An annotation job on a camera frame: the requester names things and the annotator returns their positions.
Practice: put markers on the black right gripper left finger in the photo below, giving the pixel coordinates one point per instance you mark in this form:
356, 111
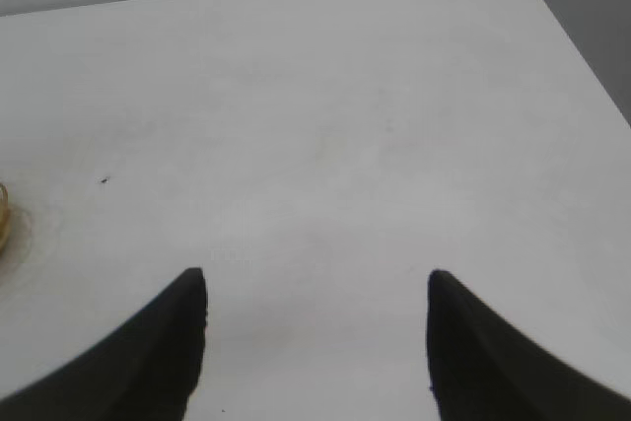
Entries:
138, 357

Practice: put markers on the yellow woven wicker basket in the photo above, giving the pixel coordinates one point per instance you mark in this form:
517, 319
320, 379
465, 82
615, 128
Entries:
3, 216

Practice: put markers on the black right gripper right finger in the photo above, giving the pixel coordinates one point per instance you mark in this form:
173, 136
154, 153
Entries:
483, 367

